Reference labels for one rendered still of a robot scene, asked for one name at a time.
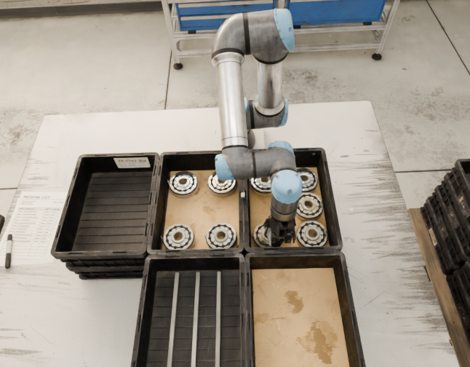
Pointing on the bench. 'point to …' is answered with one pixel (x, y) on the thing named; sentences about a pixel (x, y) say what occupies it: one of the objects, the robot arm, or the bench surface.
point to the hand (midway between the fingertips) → (278, 234)
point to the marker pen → (9, 251)
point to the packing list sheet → (32, 228)
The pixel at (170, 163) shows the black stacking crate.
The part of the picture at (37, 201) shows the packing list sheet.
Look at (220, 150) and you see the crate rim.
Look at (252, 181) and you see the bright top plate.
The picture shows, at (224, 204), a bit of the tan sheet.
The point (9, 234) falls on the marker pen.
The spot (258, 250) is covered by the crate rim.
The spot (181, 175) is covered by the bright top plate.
